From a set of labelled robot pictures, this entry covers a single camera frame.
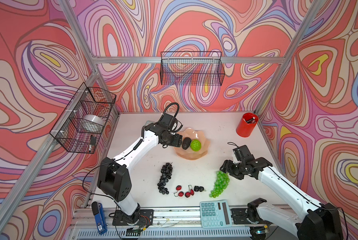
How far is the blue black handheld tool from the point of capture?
70 cm

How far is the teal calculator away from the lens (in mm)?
714

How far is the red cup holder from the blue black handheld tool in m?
0.98

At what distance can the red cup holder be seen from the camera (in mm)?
1000

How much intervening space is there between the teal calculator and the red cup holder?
1.64ft
